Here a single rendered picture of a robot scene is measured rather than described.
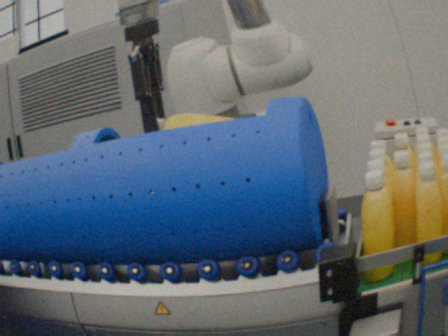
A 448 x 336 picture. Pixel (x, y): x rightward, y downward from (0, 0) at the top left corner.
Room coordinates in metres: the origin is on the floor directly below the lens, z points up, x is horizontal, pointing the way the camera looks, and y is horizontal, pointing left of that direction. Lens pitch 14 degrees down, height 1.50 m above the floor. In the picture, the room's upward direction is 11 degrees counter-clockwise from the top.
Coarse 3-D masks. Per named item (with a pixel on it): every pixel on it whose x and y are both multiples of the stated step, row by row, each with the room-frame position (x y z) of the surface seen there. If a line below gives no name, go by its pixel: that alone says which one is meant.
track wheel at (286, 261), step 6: (282, 252) 1.42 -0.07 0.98; (288, 252) 1.42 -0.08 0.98; (294, 252) 1.41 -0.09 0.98; (282, 258) 1.41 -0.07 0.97; (288, 258) 1.41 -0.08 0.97; (294, 258) 1.40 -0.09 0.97; (282, 264) 1.41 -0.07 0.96; (288, 264) 1.40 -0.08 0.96; (294, 264) 1.40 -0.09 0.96; (282, 270) 1.40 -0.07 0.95; (288, 270) 1.40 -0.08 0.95
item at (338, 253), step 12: (324, 252) 1.30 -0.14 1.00; (336, 252) 1.28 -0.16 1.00; (348, 252) 1.26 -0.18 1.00; (324, 264) 1.26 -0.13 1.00; (336, 264) 1.25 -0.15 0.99; (348, 264) 1.24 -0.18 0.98; (324, 276) 1.26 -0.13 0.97; (336, 276) 1.25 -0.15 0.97; (348, 276) 1.24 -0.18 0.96; (324, 288) 1.26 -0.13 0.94; (336, 288) 1.24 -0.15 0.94; (348, 288) 1.23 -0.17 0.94; (324, 300) 1.26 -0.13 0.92; (336, 300) 1.26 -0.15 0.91; (348, 300) 1.26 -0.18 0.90
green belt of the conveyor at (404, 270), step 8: (400, 264) 1.34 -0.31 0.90; (408, 264) 1.32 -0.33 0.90; (360, 272) 1.38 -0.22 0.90; (400, 272) 1.30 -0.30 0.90; (408, 272) 1.28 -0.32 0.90; (416, 272) 1.27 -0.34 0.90; (360, 280) 1.34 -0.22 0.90; (384, 280) 1.29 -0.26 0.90; (392, 280) 1.27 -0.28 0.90; (400, 280) 1.26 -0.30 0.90; (360, 288) 1.30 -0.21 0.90; (368, 288) 1.28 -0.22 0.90; (376, 288) 1.27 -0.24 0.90
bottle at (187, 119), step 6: (180, 114) 1.56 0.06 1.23; (186, 114) 1.55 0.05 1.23; (192, 114) 1.55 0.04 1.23; (198, 114) 1.55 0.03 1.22; (204, 114) 1.56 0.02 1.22; (162, 120) 1.57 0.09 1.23; (168, 120) 1.56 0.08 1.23; (174, 120) 1.55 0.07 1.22; (180, 120) 1.54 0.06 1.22; (186, 120) 1.54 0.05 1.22; (192, 120) 1.53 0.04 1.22; (198, 120) 1.53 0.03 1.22; (204, 120) 1.53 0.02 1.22; (210, 120) 1.53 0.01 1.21; (216, 120) 1.53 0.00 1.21; (162, 126) 1.56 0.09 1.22; (168, 126) 1.54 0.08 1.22; (174, 126) 1.54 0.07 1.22; (180, 126) 1.53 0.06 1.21
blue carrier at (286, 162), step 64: (192, 128) 1.48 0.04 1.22; (256, 128) 1.43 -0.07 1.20; (0, 192) 1.57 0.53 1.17; (64, 192) 1.50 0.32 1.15; (128, 192) 1.45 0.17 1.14; (192, 192) 1.41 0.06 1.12; (256, 192) 1.38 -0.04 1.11; (320, 192) 1.49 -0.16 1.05; (0, 256) 1.61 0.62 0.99; (64, 256) 1.54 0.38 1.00; (128, 256) 1.49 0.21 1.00; (192, 256) 1.46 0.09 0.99; (256, 256) 1.46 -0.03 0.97
